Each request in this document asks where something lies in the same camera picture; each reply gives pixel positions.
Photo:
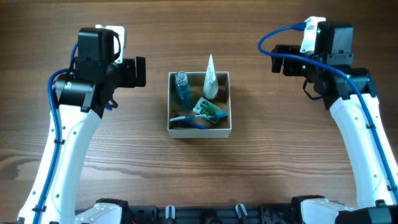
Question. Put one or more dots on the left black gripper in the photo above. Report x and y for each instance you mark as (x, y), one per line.
(129, 79)

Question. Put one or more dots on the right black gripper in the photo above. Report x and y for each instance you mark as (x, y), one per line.
(290, 69)

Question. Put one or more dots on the blue mouthwash bottle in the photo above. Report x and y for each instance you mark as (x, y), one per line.
(183, 89)

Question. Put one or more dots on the small toothpaste tube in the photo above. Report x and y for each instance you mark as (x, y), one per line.
(183, 126)

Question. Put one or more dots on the green white small box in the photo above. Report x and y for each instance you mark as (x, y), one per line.
(204, 106)

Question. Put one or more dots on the white cone tube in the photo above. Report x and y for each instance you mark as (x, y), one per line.
(210, 86)

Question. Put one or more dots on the blue white toothbrush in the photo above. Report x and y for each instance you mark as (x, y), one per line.
(220, 114)

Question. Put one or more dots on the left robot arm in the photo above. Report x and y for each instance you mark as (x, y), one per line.
(78, 97)

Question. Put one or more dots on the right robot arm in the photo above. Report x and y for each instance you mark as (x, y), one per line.
(325, 59)

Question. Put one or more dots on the white cardboard box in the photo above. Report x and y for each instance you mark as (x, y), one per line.
(221, 129)

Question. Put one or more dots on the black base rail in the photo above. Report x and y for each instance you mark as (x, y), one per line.
(240, 213)

